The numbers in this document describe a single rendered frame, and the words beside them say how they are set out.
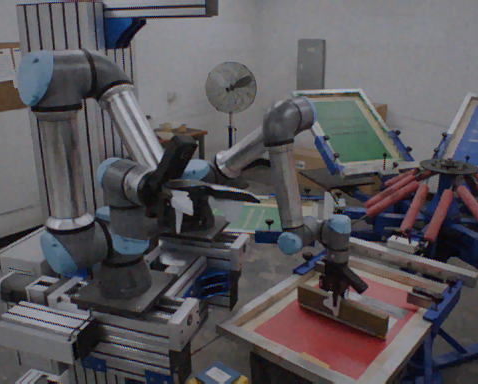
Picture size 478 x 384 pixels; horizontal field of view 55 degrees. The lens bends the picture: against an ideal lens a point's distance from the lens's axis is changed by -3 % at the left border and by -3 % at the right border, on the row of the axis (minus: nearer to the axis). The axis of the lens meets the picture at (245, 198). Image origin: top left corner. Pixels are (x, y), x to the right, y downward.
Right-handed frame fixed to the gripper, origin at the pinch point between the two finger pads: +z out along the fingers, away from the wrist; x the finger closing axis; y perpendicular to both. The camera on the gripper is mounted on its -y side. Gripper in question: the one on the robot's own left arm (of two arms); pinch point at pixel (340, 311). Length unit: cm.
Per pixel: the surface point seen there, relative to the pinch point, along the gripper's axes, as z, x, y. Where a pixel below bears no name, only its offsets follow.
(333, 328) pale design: 4.8, 4.2, 0.2
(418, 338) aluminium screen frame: 2.0, -3.3, -27.6
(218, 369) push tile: 3, 48, 15
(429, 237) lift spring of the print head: -6, -72, -6
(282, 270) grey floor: 96, -172, 147
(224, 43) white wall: -96, -361, 377
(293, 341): 4.6, 19.3, 6.9
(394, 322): 5.3, -12.8, -15.4
